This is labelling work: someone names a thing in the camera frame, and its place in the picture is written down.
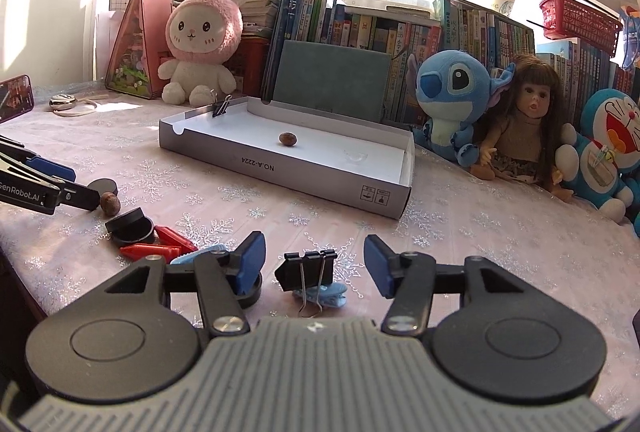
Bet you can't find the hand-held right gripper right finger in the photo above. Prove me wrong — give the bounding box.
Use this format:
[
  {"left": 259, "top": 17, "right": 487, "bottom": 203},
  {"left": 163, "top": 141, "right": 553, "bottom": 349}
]
[{"left": 363, "top": 234, "right": 538, "bottom": 338}]

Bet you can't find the blue hair clip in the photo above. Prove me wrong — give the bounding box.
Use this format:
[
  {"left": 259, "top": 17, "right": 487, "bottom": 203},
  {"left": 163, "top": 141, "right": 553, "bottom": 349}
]
[
  {"left": 292, "top": 282, "right": 347, "bottom": 309},
  {"left": 170, "top": 243, "right": 228, "bottom": 265}
]

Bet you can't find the red plastic clip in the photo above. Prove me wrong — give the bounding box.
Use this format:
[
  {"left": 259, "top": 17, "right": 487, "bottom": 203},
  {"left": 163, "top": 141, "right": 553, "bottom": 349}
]
[
  {"left": 119, "top": 243, "right": 182, "bottom": 263},
  {"left": 154, "top": 224, "right": 195, "bottom": 253}
]

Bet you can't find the blue robot cat plush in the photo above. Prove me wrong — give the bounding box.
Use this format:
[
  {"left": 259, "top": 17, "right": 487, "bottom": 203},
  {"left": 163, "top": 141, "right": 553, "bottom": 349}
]
[{"left": 555, "top": 89, "right": 640, "bottom": 225}]

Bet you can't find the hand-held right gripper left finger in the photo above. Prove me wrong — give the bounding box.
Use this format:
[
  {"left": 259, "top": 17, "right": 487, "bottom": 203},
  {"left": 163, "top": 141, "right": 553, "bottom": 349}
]
[{"left": 102, "top": 232, "right": 267, "bottom": 338}]

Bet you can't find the black round cap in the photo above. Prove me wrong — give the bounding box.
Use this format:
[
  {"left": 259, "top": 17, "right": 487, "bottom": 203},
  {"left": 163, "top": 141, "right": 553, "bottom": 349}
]
[{"left": 112, "top": 219, "right": 156, "bottom": 247}]

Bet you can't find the blue alien plush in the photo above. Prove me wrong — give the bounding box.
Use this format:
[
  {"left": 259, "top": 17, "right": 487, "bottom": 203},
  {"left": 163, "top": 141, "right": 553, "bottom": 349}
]
[{"left": 407, "top": 49, "right": 516, "bottom": 165}]

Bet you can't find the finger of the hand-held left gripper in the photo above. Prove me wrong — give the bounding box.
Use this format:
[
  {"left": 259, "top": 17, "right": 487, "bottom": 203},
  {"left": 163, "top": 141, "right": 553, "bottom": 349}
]
[
  {"left": 0, "top": 135, "right": 77, "bottom": 183},
  {"left": 59, "top": 185, "right": 101, "bottom": 213}
]

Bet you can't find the pink house-shaped box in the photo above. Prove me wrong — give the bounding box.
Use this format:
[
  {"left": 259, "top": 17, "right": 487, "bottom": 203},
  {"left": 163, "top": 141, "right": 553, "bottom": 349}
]
[{"left": 105, "top": 0, "right": 173, "bottom": 100}]

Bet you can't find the red plastic basket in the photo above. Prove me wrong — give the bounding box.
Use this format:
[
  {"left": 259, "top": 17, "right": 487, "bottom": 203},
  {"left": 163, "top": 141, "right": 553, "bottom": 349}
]
[{"left": 539, "top": 0, "right": 623, "bottom": 59}]

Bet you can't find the blue printed bag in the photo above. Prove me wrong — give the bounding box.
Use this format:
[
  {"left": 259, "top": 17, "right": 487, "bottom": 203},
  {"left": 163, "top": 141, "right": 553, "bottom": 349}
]
[{"left": 620, "top": 4, "right": 640, "bottom": 67}]

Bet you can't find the pink bunny plush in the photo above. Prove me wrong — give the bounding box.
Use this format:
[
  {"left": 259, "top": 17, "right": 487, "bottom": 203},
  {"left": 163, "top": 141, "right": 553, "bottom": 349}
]
[{"left": 157, "top": 0, "right": 264, "bottom": 106}]

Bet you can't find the black disc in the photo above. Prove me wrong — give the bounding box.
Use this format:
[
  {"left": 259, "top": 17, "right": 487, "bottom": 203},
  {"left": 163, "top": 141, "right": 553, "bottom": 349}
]
[
  {"left": 105, "top": 207, "right": 146, "bottom": 237},
  {"left": 87, "top": 178, "right": 118, "bottom": 199},
  {"left": 232, "top": 274, "right": 263, "bottom": 307}
]

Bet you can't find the pink snowflake tablecloth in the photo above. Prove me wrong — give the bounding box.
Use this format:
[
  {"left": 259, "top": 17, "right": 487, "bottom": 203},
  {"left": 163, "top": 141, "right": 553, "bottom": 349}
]
[{"left": 0, "top": 79, "right": 640, "bottom": 432}]

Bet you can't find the round silver tag with strap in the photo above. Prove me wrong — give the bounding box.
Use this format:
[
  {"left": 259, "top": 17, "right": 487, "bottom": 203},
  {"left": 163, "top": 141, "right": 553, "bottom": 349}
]
[{"left": 49, "top": 94, "right": 96, "bottom": 117}]

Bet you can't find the smartphone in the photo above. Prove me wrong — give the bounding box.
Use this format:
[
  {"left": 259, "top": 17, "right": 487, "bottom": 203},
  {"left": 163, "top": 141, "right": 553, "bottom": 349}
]
[{"left": 0, "top": 74, "right": 35, "bottom": 123}]

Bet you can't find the grey cardboard box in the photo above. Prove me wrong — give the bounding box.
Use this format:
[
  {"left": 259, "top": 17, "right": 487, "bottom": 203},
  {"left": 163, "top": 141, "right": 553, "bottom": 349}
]
[{"left": 159, "top": 40, "right": 415, "bottom": 220}]

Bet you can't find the red box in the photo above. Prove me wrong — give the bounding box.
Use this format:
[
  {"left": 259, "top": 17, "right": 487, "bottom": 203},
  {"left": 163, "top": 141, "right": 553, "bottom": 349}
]
[{"left": 227, "top": 34, "right": 273, "bottom": 97}]

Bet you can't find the long-haired doll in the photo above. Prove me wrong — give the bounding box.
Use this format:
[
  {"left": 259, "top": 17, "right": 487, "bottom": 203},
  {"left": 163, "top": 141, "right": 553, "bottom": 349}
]
[{"left": 470, "top": 54, "right": 576, "bottom": 203}]

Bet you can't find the row of upright books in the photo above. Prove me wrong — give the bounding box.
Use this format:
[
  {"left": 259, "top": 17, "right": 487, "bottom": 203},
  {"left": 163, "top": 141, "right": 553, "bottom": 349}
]
[{"left": 265, "top": 0, "right": 640, "bottom": 125}]

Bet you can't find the black binder clip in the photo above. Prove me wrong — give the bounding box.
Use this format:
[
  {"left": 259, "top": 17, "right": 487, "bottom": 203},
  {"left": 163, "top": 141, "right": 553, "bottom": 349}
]
[
  {"left": 210, "top": 89, "right": 233, "bottom": 119},
  {"left": 274, "top": 249, "right": 337, "bottom": 317}
]

